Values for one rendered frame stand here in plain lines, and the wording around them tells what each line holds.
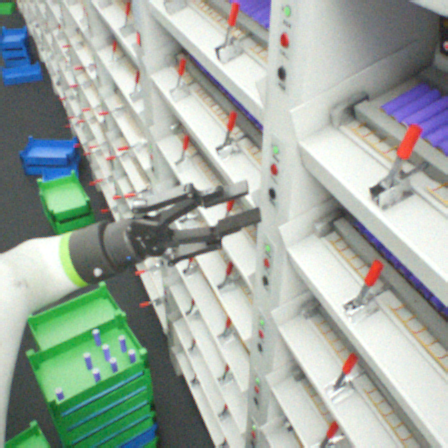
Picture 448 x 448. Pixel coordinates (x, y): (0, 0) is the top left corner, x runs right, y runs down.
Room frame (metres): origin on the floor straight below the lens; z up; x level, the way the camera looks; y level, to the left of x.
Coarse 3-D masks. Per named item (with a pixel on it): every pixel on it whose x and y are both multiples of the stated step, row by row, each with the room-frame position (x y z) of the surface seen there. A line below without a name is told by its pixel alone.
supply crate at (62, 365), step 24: (120, 312) 1.10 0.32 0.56; (72, 336) 1.03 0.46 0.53; (48, 360) 0.98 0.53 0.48; (72, 360) 0.98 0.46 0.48; (96, 360) 0.97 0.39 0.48; (120, 360) 0.97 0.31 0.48; (144, 360) 0.94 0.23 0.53; (48, 384) 0.89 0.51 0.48; (72, 384) 0.89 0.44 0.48; (96, 384) 0.86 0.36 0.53
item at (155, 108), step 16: (144, 0) 1.25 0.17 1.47; (144, 16) 1.25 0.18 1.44; (144, 32) 1.25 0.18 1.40; (160, 32) 1.26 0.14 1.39; (144, 80) 1.29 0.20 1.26; (144, 96) 1.31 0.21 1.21; (160, 96) 1.25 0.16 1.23; (144, 112) 1.32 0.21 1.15; (160, 112) 1.25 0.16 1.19; (160, 160) 1.25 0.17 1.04; (160, 176) 1.25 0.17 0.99; (160, 256) 1.31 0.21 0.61; (176, 304) 1.25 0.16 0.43; (176, 336) 1.25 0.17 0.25; (176, 368) 1.25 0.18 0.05
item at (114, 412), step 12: (132, 396) 0.95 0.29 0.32; (144, 396) 0.93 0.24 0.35; (48, 408) 0.89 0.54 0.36; (120, 408) 0.89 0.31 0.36; (132, 408) 0.91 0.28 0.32; (96, 420) 0.84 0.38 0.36; (108, 420) 0.86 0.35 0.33; (60, 432) 0.79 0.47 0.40; (72, 432) 0.80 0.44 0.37; (84, 432) 0.82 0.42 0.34
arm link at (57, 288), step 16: (32, 240) 0.64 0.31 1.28; (48, 240) 0.63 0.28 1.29; (64, 240) 0.61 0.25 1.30; (32, 256) 0.58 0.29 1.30; (48, 256) 0.59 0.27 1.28; (64, 256) 0.59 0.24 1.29; (48, 272) 0.57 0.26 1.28; (64, 272) 0.57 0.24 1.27; (48, 288) 0.55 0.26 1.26; (64, 288) 0.57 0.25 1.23; (48, 304) 0.57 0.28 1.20
